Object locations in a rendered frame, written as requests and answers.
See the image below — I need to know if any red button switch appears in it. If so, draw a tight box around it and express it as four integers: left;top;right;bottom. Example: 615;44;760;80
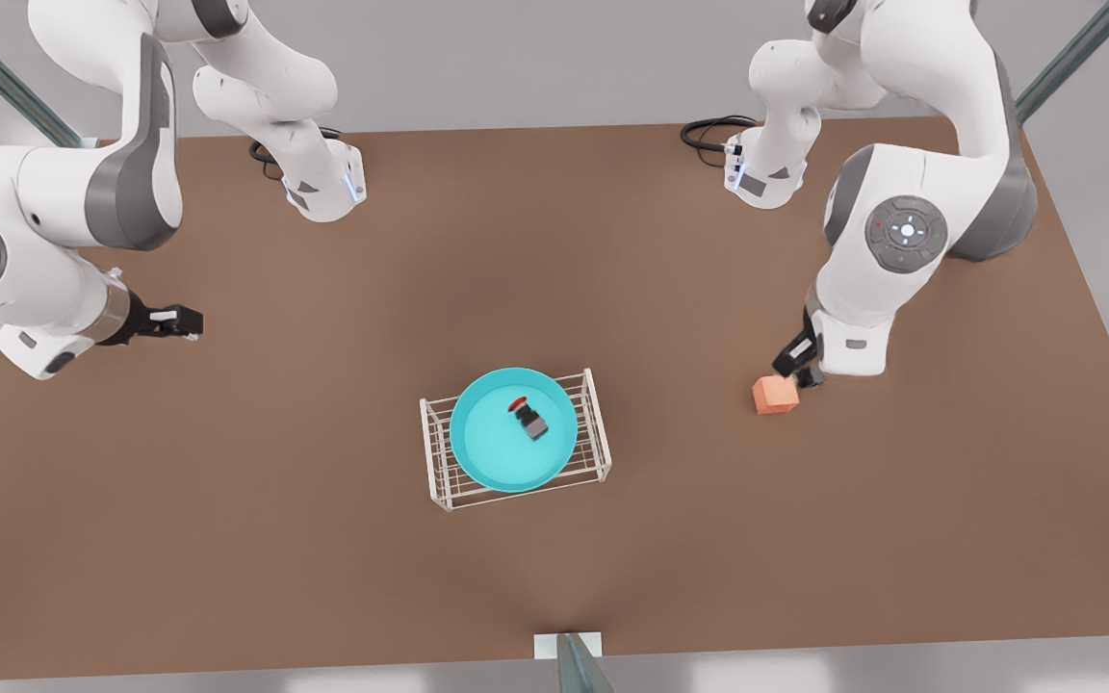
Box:
508;396;552;443

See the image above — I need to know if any cyan round plate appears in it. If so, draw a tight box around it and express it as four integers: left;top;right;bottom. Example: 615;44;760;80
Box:
449;367;580;495

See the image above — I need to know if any orange cube block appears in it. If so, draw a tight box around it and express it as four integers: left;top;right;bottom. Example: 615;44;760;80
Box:
753;374;800;417

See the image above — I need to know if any black cable loop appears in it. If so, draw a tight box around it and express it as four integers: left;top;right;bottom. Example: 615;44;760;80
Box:
248;126;345;183
680;115;759;170

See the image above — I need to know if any white wire shelf rack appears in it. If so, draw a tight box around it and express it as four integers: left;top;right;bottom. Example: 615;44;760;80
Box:
419;368;613;512

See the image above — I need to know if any silver frame post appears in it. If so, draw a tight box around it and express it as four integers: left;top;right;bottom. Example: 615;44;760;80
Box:
1013;0;1109;127
533;631;615;693
0;4;100;151

